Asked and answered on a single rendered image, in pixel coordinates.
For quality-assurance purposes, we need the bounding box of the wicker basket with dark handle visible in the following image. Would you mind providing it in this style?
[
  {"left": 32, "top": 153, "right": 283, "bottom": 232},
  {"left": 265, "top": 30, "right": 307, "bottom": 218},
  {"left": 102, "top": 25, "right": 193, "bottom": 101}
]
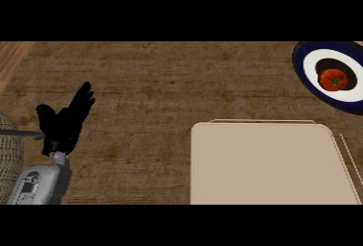
[{"left": 0, "top": 111, "right": 47, "bottom": 205}]

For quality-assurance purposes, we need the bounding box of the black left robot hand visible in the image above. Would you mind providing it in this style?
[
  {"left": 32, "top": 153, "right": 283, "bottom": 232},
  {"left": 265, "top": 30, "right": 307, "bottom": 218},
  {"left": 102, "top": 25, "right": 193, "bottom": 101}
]
[{"left": 35, "top": 81, "right": 96, "bottom": 158}]

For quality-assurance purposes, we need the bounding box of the blue and white plate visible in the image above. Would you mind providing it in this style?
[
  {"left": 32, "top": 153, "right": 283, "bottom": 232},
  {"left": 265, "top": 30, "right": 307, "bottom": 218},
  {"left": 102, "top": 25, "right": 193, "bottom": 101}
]
[{"left": 291, "top": 40, "right": 363, "bottom": 116}]

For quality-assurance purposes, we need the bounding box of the red tomato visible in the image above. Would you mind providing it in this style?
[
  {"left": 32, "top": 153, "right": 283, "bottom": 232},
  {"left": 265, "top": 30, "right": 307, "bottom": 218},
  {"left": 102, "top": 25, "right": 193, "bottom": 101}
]
[{"left": 317, "top": 68, "right": 348, "bottom": 92}]

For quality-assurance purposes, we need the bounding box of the beige tray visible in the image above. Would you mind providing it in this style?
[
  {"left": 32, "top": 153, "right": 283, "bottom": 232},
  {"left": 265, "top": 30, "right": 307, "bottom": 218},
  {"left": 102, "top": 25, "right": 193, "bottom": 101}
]
[{"left": 189, "top": 118, "right": 363, "bottom": 206}]

